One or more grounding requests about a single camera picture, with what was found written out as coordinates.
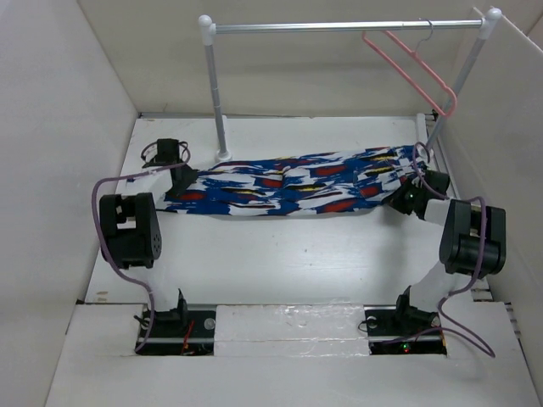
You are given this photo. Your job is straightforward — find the blue white red patterned trousers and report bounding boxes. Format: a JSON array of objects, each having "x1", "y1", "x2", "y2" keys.
[{"x1": 160, "y1": 145, "x2": 427, "y2": 216}]

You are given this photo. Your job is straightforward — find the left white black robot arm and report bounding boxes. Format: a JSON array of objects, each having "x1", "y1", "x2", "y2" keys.
[{"x1": 91, "y1": 138, "x2": 197, "y2": 337}]

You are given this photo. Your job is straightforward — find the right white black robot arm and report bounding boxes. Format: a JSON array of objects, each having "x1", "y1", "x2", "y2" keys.
[{"x1": 385, "y1": 170, "x2": 507, "y2": 336}]

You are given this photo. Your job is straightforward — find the pink plastic hanger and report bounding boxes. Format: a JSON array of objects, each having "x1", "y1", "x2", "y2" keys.
[{"x1": 361, "y1": 19, "x2": 458, "y2": 119}]

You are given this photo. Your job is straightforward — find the white metal clothes rack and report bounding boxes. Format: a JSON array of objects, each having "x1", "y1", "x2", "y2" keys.
[{"x1": 198, "y1": 7, "x2": 503, "y2": 163}]

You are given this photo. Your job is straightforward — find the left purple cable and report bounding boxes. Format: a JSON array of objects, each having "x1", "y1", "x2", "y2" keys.
[{"x1": 92, "y1": 139, "x2": 192, "y2": 353}]

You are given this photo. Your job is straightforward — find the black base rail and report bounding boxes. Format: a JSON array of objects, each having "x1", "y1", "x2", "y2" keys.
[{"x1": 136, "y1": 304, "x2": 447, "y2": 358}]

